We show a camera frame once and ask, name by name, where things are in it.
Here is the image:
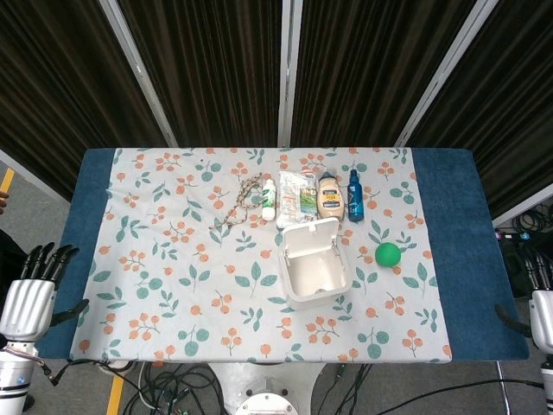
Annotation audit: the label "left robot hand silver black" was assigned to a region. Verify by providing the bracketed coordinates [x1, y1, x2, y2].
[0, 242, 90, 342]

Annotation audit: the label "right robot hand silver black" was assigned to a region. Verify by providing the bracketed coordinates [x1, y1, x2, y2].
[494, 249, 553, 352]

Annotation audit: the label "green ball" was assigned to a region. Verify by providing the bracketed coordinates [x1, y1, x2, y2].
[374, 241, 403, 269]

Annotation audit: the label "floral tablecloth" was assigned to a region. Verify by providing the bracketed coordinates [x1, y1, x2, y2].
[68, 146, 454, 363]

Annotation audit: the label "white plastic bin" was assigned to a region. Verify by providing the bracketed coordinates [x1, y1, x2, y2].
[277, 216, 350, 311]

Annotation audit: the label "power strip with plugs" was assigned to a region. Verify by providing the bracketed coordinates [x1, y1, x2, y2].
[493, 230, 533, 244]

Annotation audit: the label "blue table cover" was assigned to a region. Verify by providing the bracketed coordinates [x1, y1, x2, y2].
[36, 148, 531, 361]

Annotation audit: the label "black pleated curtain panel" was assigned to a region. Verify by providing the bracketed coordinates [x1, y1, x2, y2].
[0, 0, 170, 202]
[117, 0, 286, 149]
[406, 0, 553, 220]
[289, 0, 481, 149]

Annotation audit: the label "blue bottle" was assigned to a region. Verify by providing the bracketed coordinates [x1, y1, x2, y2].
[347, 169, 365, 224]

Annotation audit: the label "beige mayonnaise squeeze bottle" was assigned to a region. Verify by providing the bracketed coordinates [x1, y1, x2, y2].
[316, 170, 346, 222]

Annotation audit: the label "white bottle with green label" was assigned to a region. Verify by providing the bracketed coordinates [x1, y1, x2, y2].
[262, 178, 277, 220]

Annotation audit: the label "clear plastic snack packet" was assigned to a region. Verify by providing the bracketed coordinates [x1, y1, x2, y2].
[276, 169, 320, 229]

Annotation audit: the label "black coiled cables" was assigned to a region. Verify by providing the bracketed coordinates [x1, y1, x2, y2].
[509, 202, 553, 233]

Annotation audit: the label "black floor cable bundle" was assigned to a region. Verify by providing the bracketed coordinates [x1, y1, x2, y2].
[41, 361, 243, 415]

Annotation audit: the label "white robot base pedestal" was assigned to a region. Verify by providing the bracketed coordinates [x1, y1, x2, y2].
[206, 361, 332, 415]

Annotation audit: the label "aluminium partition post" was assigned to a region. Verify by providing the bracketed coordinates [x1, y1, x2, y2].
[275, 0, 304, 148]
[98, 0, 180, 149]
[393, 0, 505, 149]

